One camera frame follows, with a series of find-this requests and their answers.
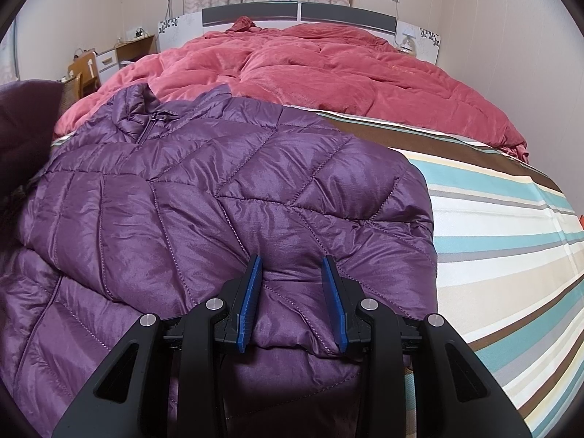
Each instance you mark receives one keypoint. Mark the purple quilted puffer jacket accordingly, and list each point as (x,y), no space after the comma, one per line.
(191,210)

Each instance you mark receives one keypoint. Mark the grey and white headboard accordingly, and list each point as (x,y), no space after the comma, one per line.
(337,11)

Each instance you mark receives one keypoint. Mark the striped bed sheet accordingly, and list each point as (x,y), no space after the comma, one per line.
(502,246)

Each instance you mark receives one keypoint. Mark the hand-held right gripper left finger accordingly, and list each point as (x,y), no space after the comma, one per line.
(248,305)

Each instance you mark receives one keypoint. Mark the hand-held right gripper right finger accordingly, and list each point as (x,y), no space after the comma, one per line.
(336,305)

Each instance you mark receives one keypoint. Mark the wooden nightstand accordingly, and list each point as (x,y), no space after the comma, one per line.
(137,50)

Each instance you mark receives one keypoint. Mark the dark purple cloth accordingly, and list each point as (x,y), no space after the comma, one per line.
(27,127)

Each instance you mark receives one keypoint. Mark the white bedside lamp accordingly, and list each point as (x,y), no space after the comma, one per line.
(406,39)

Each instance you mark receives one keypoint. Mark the white drawer cabinet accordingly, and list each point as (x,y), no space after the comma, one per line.
(107,60)

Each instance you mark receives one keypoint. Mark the red comforter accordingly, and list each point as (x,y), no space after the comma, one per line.
(319,77)

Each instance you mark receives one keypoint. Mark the wooden chair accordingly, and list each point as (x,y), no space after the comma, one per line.
(84,70)

